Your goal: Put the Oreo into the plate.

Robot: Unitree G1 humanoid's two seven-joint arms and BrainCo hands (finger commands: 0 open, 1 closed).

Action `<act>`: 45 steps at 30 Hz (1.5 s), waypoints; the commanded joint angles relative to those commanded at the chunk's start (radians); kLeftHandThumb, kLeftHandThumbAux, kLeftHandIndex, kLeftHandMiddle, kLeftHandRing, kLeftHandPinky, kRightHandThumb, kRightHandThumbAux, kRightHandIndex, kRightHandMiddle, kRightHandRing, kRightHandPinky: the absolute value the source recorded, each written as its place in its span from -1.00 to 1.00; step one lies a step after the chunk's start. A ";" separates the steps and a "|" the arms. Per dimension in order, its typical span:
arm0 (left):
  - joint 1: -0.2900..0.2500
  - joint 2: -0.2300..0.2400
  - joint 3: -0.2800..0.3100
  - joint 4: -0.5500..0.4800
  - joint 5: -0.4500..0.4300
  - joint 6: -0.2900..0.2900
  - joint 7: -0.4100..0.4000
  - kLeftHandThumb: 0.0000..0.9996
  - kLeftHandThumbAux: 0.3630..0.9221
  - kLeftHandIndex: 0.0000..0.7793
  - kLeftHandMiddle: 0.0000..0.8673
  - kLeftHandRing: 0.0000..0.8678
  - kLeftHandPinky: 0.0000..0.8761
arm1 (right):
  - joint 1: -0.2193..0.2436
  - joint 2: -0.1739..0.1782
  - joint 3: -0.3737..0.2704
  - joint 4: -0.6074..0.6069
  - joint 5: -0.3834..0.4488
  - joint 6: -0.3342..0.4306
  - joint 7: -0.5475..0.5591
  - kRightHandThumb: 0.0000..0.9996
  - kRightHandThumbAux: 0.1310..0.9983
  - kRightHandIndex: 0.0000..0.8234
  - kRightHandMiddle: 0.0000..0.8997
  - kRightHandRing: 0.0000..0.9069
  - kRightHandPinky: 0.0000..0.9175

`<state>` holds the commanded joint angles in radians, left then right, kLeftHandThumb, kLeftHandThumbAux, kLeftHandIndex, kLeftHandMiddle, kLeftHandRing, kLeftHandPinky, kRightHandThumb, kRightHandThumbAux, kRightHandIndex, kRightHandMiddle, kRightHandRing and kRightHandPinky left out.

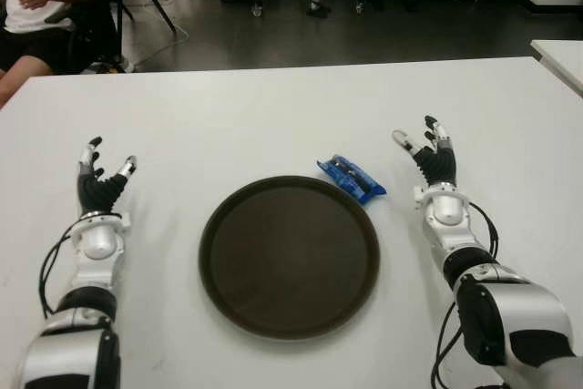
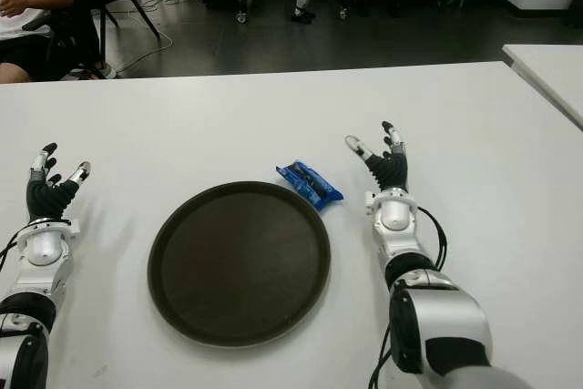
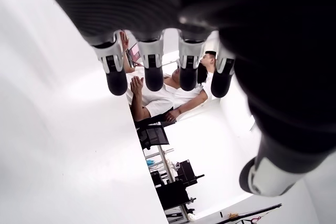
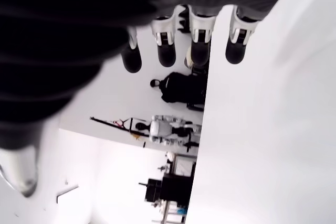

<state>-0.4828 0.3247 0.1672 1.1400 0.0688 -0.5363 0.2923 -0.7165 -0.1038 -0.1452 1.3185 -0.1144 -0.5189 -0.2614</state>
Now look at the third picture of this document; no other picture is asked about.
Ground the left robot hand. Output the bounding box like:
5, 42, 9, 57
33, 0, 336, 196

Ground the black-haired person white shirt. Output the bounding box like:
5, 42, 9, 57
167, 50, 218, 123

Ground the seated person white shirt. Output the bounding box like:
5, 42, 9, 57
120, 31, 183, 122

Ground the black office chair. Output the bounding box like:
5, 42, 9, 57
134, 119, 170, 152

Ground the black equipment stand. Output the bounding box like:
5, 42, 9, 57
151, 159, 205, 211

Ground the aluminium profile frame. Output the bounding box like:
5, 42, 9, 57
143, 149, 196, 222

